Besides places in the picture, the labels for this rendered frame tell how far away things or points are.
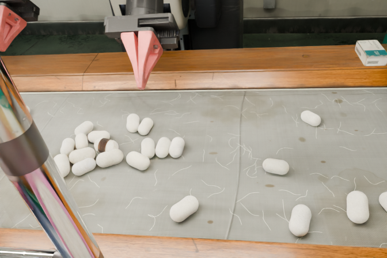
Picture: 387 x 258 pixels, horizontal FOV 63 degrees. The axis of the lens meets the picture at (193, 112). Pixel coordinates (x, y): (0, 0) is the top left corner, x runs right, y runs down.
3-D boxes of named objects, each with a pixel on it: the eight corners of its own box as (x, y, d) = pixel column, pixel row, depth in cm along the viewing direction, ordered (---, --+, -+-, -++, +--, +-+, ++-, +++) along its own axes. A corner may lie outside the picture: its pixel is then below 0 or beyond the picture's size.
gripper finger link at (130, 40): (167, 80, 42) (170, 15, 44) (116, 82, 43) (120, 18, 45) (177, 94, 49) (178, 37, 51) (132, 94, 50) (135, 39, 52)
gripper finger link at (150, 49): (150, 81, 42) (152, 16, 44) (99, 82, 43) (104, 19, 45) (162, 94, 49) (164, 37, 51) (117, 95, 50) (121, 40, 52)
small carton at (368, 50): (354, 50, 59) (356, 40, 58) (374, 49, 59) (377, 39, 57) (364, 66, 54) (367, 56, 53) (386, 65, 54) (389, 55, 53)
